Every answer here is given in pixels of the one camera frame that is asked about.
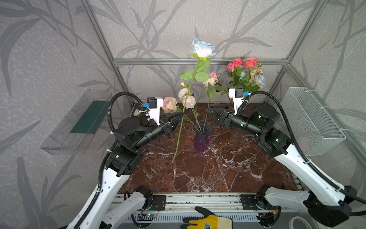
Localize yellow black work glove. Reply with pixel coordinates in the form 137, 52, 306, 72
180, 206, 233, 229

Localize large cream pink rose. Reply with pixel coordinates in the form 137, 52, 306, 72
162, 97, 193, 130

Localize roll of white tape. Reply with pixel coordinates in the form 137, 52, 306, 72
288, 216, 312, 229

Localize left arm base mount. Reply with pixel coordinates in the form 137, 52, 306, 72
142, 195, 166, 211

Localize light pink artificial rose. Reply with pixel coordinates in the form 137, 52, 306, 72
209, 72, 229, 94

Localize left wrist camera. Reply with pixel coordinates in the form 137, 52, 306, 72
143, 97, 164, 126

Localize peach cream artificial flower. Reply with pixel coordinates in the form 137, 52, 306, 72
249, 62, 263, 84

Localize purple glass vase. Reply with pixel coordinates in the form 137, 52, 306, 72
193, 121, 212, 152

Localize red pink artificial rose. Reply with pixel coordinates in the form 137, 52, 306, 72
243, 57, 258, 82

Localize clear plastic wall shelf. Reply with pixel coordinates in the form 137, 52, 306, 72
40, 89, 112, 156

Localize white rose green leaves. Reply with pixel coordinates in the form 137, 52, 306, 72
133, 109, 142, 117

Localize magenta artificial rose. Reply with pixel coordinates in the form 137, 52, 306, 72
226, 61, 235, 79

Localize white blue artificial rose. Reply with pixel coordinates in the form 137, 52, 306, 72
249, 74, 267, 92

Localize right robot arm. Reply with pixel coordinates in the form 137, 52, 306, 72
207, 103, 366, 227

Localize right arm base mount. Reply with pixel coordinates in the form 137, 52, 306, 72
239, 194, 262, 210

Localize green circuit board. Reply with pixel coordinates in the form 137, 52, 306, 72
138, 212, 159, 221

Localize white wire mesh basket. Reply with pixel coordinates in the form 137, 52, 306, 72
281, 87, 347, 156

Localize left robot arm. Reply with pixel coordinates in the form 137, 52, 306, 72
66, 112, 184, 229

